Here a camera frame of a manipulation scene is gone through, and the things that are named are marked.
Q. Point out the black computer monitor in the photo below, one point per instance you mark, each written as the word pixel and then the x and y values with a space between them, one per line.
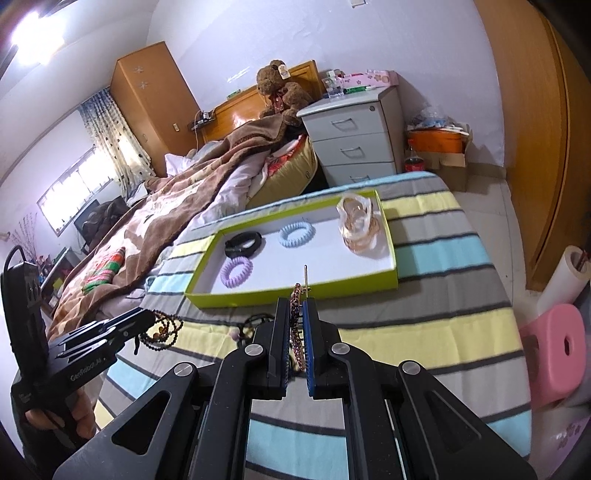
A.
pixel 85 224

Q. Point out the brown fleece blanket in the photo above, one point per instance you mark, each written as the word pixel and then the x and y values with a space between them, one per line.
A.
pixel 184 194

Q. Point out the clear glass cup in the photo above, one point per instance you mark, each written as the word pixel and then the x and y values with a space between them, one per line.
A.
pixel 333 85

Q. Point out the lime green cardboard box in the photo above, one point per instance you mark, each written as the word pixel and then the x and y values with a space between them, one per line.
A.
pixel 240 300

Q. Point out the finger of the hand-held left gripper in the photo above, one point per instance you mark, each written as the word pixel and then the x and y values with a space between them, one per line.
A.
pixel 124 339
pixel 134 316

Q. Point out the white nightstand with drawers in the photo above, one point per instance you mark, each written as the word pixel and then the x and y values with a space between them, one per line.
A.
pixel 351 138

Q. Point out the white paper roll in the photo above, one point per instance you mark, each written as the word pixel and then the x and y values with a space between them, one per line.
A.
pixel 561 286

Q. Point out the wooden bed headboard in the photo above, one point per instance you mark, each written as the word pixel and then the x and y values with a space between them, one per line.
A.
pixel 235 110

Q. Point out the ceiling light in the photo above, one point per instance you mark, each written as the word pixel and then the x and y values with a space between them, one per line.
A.
pixel 30 23

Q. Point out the cluttered desk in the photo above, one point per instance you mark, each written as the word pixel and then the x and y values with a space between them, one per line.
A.
pixel 60 277

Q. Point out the pink floral box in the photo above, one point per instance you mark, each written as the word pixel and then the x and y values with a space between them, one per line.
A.
pixel 374 79

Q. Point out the black wristband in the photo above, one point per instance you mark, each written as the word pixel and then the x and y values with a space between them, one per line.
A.
pixel 247 238

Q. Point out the large wooden wardrobe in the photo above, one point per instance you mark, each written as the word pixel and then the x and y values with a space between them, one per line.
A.
pixel 531 138

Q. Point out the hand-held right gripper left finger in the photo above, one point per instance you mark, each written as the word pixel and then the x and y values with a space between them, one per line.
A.
pixel 281 350

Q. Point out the window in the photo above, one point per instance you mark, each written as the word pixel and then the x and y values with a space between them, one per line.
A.
pixel 78 184

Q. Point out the pink plastic stool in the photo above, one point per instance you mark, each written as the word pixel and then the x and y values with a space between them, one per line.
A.
pixel 549 350

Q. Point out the person's left hand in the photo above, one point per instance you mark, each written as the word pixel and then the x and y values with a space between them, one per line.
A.
pixel 85 415

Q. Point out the orange basin in box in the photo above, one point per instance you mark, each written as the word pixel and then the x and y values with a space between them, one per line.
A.
pixel 448 161

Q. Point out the yellow patterned pillow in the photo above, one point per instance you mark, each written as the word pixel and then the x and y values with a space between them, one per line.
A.
pixel 291 175

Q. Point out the brown teddy bear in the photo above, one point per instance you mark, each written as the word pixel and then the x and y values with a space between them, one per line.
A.
pixel 281 97

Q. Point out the striped bed sheet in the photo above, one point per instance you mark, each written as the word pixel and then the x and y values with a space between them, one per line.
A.
pixel 438 277

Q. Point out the dotted curtain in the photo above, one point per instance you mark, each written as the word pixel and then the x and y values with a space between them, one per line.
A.
pixel 120 138

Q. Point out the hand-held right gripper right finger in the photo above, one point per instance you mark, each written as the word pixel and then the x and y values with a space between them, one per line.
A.
pixel 310 350

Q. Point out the cola bottle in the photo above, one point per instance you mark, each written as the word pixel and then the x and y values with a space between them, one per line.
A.
pixel 414 164

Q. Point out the orange plastic basin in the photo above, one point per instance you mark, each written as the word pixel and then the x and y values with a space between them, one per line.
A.
pixel 436 141

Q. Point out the tall wooden cabinet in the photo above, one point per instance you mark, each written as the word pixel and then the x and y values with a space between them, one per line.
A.
pixel 152 101

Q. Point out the black power strip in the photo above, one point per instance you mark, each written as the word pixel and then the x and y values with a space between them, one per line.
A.
pixel 203 121

